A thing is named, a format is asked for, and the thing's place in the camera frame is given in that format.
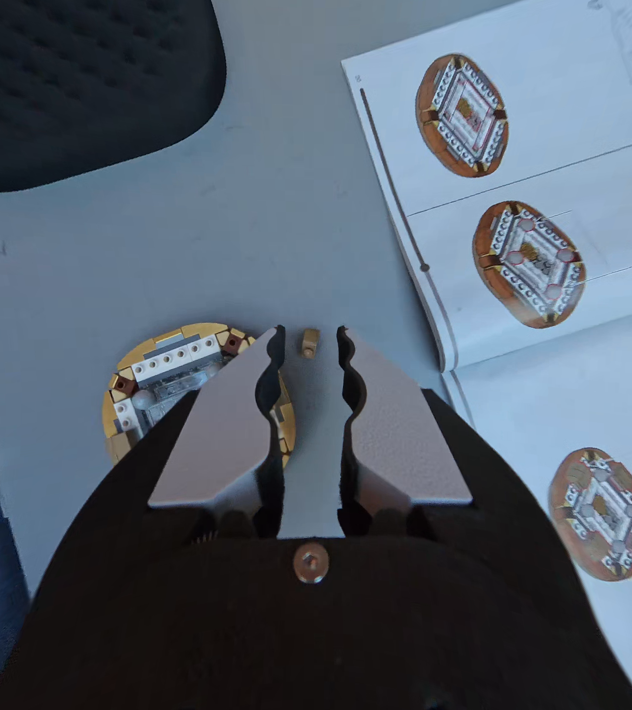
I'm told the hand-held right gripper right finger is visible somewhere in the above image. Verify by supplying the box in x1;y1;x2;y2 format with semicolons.
336;325;473;538

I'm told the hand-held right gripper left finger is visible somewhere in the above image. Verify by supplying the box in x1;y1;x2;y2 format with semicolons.
147;324;287;539

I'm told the round gold lego base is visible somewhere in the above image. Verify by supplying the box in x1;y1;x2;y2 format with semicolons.
102;322;297;465

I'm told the lego instruction booklet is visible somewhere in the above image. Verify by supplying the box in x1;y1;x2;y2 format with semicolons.
340;0;632;692

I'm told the black padded wrist rest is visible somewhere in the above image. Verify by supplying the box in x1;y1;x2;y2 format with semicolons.
0;0;227;194

